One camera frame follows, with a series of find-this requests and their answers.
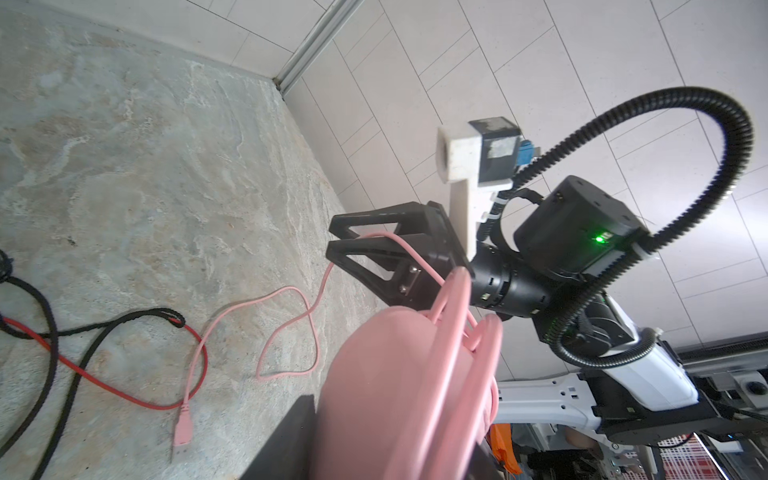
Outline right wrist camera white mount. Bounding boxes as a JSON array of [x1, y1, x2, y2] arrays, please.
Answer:
[[435, 117, 538, 260]]

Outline white black headphones with cable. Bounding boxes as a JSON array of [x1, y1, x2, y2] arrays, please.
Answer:
[[0, 248, 210, 480]]

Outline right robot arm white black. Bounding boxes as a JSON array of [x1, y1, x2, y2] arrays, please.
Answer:
[[326, 87, 767, 448]]

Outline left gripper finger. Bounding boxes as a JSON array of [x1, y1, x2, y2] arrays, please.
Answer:
[[240, 395, 317, 480]]

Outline pink headphones with cable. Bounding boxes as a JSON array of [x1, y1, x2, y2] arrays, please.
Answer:
[[172, 230, 505, 480]]

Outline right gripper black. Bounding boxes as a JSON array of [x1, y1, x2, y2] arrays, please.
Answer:
[[326, 201, 474, 309]]

